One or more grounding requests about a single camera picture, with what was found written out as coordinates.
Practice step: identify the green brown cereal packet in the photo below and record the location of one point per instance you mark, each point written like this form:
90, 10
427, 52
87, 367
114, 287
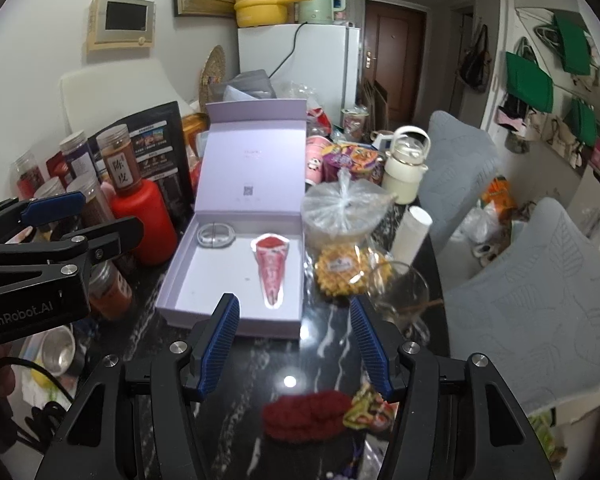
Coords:
369, 411

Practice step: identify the far grey leaf cushion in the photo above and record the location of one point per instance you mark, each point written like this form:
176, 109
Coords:
462, 162

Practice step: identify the pink rose sachet packet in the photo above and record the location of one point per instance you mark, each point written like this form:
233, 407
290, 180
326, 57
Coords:
271, 251

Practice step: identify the wall intercom panel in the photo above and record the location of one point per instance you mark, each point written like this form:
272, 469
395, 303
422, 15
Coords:
120, 24

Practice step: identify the packaged waffle snack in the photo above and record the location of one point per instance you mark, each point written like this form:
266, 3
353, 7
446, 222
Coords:
343, 269

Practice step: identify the metal tin can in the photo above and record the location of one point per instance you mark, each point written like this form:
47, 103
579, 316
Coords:
58, 351

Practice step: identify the lavender gift box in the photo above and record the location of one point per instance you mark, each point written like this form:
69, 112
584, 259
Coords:
252, 182

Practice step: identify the purple instant noodle bowl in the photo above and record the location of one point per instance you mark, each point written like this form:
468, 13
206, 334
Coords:
363, 163

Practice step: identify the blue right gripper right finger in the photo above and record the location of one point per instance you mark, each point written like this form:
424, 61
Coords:
373, 354

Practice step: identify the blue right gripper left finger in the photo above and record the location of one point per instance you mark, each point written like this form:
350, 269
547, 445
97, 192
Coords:
214, 344

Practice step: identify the brown entrance door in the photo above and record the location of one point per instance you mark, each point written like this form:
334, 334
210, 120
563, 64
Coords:
394, 41

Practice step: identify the grey leaf cushion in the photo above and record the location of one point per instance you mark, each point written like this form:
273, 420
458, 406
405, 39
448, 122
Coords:
462, 162
535, 312

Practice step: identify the green tote bag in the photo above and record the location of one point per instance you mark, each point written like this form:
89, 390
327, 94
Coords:
528, 83

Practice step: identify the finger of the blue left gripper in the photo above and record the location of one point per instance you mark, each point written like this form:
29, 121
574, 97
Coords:
53, 209

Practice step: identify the orange spice jar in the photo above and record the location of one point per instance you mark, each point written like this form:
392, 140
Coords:
108, 292

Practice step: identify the red fuzzy soft object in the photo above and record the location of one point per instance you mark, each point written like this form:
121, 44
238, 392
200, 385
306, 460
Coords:
306, 418

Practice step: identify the cream white kettle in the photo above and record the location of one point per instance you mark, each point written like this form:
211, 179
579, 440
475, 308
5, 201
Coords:
405, 165

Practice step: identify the clear bag of food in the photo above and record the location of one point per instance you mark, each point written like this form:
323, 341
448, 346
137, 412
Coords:
343, 211

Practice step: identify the brown labelled spice jar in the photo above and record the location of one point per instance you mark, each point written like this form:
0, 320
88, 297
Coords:
117, 151

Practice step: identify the red plastic bottle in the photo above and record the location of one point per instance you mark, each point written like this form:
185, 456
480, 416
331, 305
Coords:
146, 203

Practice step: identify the black printed brochure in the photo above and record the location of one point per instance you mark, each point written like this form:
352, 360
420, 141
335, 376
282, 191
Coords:
159, 147

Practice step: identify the yellow cooking pot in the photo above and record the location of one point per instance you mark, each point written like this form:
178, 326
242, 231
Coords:
255, 13

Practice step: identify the metal spoon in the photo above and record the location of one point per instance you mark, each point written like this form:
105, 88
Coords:
417, 309

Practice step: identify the near grey leaf cushion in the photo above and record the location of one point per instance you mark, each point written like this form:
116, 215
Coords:
535, 312

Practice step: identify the glass mug with cartoon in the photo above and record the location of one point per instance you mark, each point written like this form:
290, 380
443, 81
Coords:
393, 286

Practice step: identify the white refrigerator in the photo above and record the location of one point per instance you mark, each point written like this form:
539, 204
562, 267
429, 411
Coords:
323, 58

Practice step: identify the purple satin pouch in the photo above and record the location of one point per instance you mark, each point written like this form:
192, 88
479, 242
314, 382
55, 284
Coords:
350, 467

